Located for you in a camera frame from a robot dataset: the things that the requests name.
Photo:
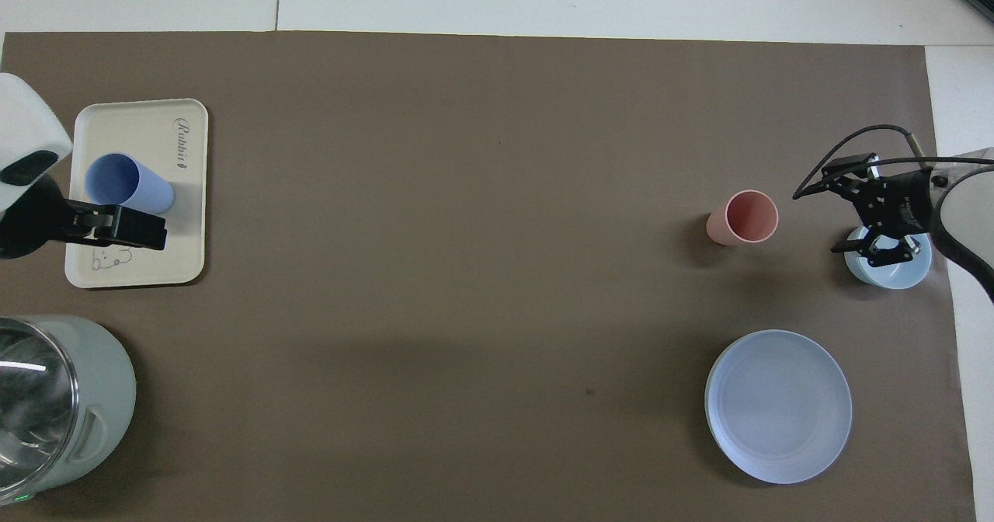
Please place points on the blue round plate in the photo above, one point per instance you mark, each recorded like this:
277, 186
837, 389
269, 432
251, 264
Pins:
776, 405

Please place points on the cream rabbit print tray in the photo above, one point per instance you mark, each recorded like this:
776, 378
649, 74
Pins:
155, 262

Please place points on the pale green electric pot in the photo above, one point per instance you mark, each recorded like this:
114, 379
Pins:
109, 398

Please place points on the light blue bowl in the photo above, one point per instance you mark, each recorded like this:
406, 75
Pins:
901, 275

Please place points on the blue ribbed cup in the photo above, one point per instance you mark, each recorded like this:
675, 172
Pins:
124, 184

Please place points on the brown table mat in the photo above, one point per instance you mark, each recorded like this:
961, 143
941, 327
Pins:
466, 273

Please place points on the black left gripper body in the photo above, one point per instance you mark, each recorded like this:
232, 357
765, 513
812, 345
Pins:
39, 223

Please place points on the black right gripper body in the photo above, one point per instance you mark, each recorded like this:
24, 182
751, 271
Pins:
901, 203

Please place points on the glass pot lid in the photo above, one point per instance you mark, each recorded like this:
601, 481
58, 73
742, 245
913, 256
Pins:
31, 405

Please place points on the pink cup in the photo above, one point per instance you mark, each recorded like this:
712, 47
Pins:
749, 215

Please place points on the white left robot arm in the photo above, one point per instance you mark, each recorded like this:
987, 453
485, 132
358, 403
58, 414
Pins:
23, 126

